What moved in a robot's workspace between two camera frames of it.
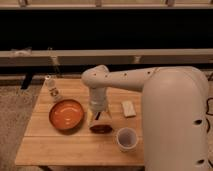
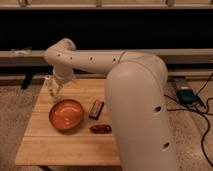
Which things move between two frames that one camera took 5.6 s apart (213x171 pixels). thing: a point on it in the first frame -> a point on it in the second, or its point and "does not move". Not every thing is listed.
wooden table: (58, 132) does not move
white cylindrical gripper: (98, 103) -> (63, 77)
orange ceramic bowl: (66, 116) does not move
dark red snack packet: (100, 128) does not move
